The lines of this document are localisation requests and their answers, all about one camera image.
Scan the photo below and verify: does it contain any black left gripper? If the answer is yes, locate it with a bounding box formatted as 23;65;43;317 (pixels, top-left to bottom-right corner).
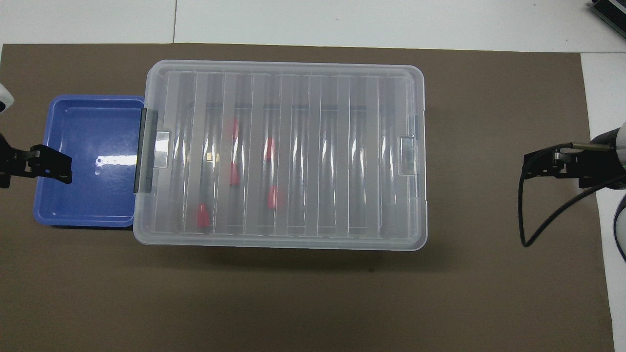
0;134;73;189

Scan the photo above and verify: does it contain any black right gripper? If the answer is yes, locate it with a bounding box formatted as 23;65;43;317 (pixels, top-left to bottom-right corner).
523;149;626;189

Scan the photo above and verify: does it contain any clear ribbed plastic lid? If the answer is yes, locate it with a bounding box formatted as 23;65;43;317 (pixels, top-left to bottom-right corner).
133;60;428;251

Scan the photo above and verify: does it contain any blue plastic tray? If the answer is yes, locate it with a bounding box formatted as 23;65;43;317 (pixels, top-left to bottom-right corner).
33;94;147;229

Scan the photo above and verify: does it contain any clear plastic storage box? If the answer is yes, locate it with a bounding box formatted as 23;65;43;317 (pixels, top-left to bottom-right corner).
133;60;428;251

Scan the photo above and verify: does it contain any dark finned device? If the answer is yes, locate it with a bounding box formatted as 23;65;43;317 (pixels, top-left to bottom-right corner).
587;0;626;27

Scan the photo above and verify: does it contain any brown table mat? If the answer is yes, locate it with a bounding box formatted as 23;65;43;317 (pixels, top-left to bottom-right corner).
0;43;616;352

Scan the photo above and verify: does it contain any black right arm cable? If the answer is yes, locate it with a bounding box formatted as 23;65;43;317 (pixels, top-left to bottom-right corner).
519;142;626;247

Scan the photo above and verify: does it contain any black box latch handle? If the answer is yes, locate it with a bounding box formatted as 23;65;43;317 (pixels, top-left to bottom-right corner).
134;109;159;194

